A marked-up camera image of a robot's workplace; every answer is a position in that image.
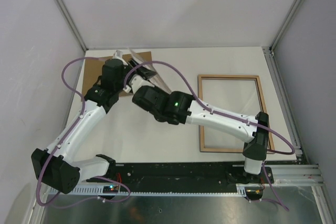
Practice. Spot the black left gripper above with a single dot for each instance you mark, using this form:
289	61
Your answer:
125	68

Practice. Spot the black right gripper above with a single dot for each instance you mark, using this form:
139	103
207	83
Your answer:
158	90

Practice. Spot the brown cardboard backing board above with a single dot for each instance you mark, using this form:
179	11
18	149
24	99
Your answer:
92	74

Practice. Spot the printed interior photo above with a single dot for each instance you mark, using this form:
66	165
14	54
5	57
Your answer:
148	72

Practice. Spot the clear acrylic sheet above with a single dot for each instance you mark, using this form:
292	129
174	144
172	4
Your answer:
231	98

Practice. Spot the blue wooden picture frame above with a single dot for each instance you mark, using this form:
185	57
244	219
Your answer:
202	129

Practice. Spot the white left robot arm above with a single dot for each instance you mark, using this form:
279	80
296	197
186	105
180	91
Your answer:
55	166

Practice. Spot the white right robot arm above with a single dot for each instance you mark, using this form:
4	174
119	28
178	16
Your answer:
181	108

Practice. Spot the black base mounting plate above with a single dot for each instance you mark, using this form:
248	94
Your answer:
191	177

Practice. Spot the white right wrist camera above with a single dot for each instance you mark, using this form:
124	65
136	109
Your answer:
135	84

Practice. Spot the grey slotted cable duct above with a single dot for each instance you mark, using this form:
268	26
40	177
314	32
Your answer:
107	190

